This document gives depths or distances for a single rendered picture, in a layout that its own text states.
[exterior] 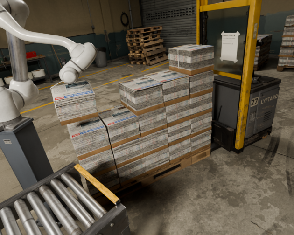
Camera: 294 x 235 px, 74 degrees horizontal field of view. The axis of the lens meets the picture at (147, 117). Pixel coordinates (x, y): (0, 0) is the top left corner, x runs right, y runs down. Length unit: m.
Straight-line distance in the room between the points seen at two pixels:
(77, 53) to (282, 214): 2.01
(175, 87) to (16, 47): 1.26
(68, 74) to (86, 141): 0.64
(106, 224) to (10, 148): 1.04
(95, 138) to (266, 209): 1.59
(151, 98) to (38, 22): 7.01
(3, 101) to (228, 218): 1.95
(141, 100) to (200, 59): 0.69
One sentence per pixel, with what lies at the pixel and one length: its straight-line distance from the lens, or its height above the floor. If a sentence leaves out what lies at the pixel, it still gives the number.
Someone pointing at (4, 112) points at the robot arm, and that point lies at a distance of 1.66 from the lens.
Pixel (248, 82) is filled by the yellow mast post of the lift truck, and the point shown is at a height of 0.90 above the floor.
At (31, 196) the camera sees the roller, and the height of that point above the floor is 0.80.
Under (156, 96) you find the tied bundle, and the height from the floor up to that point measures 0.96.
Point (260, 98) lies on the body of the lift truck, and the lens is 2.58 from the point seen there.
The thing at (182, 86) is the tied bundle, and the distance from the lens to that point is 1.90.
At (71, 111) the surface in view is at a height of 1.04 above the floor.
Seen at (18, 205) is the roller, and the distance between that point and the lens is 1.29.
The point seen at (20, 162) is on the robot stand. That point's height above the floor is 0.72.
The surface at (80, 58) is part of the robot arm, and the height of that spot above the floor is 1.42.
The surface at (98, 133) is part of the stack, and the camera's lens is 1.67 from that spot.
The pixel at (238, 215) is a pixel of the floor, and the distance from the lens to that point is 2.04.
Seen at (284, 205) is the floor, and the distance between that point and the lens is 2.23.
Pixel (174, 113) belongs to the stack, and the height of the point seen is 0.74.
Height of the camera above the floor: 1.58
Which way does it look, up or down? 26 degrees down
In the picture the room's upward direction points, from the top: 7 degrees counter-clockwise
